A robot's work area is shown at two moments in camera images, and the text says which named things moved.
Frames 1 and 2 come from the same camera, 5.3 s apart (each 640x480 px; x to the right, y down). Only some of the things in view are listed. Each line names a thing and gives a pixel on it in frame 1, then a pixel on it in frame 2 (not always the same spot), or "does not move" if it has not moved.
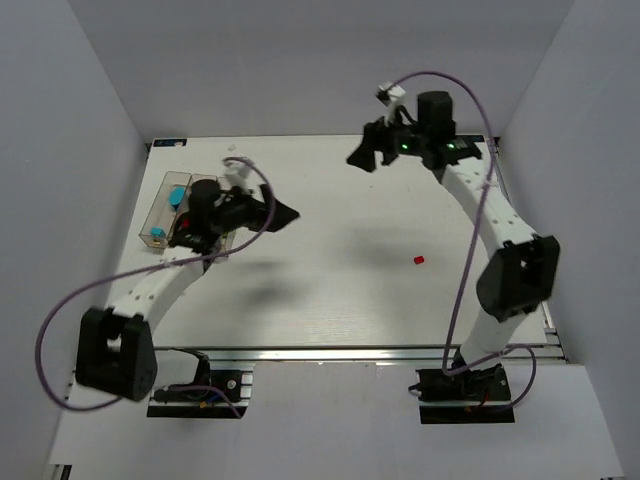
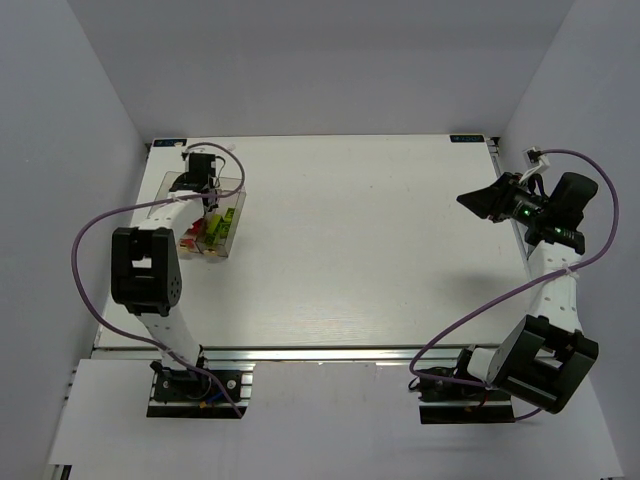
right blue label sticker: x=470 y=139 does not move
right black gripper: x=379 y=141 to x=501 y=199
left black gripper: x=261 y=208 to x=213 y=201
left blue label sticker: x=170 y=143 does not move
